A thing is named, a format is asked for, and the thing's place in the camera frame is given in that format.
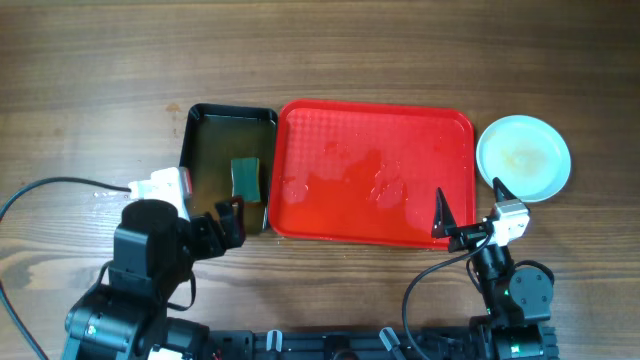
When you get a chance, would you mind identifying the green yellow sponge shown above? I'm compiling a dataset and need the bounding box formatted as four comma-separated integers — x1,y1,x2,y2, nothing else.
231,157,261,203

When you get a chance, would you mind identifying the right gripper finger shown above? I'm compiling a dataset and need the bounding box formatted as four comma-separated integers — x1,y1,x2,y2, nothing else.
431,187,457,239
492,177,518,202

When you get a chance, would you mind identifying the left black cable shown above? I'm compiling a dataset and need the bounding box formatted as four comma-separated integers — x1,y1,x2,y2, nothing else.
0,176,132,360

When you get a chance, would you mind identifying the black water basin tray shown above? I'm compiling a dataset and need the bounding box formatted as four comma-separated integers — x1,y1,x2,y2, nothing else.
180,103,278,234

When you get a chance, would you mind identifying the black cable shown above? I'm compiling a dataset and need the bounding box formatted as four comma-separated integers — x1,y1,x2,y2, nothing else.
0,176,132,360
401,234,555,360

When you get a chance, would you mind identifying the right black cable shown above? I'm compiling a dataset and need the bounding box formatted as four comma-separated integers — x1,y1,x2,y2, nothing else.
401,234,555,360

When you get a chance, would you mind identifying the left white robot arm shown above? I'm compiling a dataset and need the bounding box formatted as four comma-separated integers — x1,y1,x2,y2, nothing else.
63,197,246,359

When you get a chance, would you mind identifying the white plate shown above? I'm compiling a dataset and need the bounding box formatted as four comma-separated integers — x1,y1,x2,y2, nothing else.
476,115,572,203

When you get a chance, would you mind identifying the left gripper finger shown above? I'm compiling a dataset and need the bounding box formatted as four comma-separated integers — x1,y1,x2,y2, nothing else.
230,196,246,245
215,201,236,248

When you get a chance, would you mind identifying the red plastic tray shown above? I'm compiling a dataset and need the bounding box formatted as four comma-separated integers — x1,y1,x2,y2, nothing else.
268,99,476,250

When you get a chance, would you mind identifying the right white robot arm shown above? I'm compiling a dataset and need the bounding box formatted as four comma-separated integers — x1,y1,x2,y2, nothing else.
432,178,559,359

